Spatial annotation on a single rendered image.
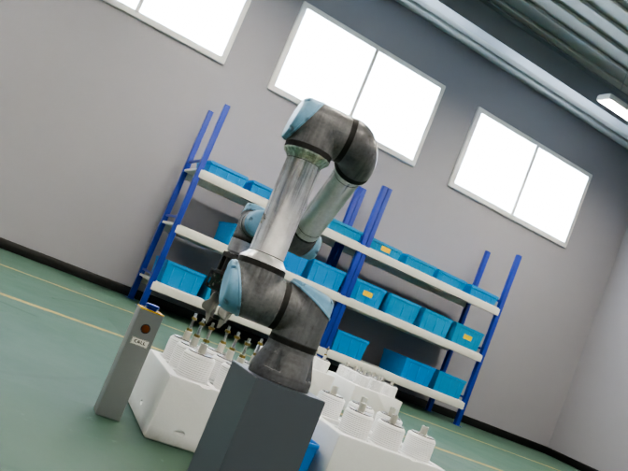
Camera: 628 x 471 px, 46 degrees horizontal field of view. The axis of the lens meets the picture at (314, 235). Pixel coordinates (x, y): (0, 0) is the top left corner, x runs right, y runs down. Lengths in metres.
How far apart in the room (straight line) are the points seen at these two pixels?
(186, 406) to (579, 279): 8.17
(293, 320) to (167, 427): 0.58
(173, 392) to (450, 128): 6.89
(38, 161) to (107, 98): 0.85
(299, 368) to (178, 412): 0.52
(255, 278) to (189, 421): 0.60
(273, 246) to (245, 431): 0.41
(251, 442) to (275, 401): 0.10
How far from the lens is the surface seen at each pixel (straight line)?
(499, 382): 9.32
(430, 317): 7.72
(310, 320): 1.68
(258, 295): 1.64
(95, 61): 7.28
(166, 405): 2.08
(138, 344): 2.11
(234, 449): 1.65
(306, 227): 1.96
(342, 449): 2.27
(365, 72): 8.08
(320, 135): 1.70
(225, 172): 6.67
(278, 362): 1.68
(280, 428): 1.67
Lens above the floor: 0.46
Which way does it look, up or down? 6 degrees up
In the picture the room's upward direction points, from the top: 22 degrees clockwise
